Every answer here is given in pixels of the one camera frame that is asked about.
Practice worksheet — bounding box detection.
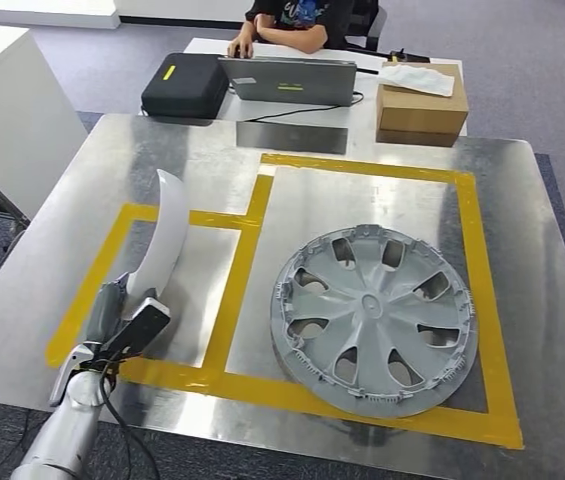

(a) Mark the person's right hand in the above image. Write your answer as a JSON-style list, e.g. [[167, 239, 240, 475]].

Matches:
[[225, 29, 256, 61]]

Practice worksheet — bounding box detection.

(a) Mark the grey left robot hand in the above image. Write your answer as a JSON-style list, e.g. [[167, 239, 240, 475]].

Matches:
[[81, 271, 159, 352]]

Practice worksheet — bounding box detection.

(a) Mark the white curved car body part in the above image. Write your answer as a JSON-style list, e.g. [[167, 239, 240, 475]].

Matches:
[[125, 168, 191, 305]]

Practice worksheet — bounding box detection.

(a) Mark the steel workbench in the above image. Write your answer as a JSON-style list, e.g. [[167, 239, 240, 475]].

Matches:
[[0, 112, 565, 480]]

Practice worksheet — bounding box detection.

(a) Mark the yellow workbench tape outline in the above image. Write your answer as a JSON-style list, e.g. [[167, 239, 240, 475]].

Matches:
[[44, 152, 526, 452]]

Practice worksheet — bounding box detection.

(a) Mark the grey laptop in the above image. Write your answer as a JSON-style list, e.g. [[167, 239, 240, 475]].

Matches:
[[218, 55, 359, 108]]

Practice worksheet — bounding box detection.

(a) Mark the black zip case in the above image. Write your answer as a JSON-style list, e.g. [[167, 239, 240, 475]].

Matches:
[[140, 52, 231, 121]]

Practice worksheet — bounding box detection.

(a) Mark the person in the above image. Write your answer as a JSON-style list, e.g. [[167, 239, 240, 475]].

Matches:
[[225, 0, 358, 61]]

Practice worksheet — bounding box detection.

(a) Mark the black office chair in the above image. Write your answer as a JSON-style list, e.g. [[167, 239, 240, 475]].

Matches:
[[347, 0, 388, 53]]

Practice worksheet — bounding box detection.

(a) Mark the white desk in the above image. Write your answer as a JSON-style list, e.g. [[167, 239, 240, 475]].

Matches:
[[184, 37, 467, 138]]

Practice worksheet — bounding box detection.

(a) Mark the white cabinet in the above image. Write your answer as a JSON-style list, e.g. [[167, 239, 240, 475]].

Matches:
[[0, 23, 89, 221]]

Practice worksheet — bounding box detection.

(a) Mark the white plastic bag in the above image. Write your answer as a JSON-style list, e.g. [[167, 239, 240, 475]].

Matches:
[[379, 62, 456, 99]]

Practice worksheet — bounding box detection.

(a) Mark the brown cardboard box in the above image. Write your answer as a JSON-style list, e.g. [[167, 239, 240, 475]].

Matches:
[[375, 61, 470, 148]]

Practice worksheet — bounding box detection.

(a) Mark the grey wheel hubcap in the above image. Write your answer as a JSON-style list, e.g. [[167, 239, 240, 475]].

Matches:
[[269, 223, 480, 420]]

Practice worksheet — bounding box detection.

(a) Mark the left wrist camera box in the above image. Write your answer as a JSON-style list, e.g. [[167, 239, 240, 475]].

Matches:
[[93, 297, 172, 366]]

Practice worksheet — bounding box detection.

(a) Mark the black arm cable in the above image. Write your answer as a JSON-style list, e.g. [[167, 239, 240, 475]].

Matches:
[[96, 360, 163, 480]]

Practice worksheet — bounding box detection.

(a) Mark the black laptop cable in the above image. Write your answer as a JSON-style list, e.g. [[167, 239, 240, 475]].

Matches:
[[241, 91, 366, 125]]

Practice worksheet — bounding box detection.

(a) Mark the black cable with connector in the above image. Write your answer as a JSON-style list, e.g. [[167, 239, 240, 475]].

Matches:
[[347, 42, 431, 66]]

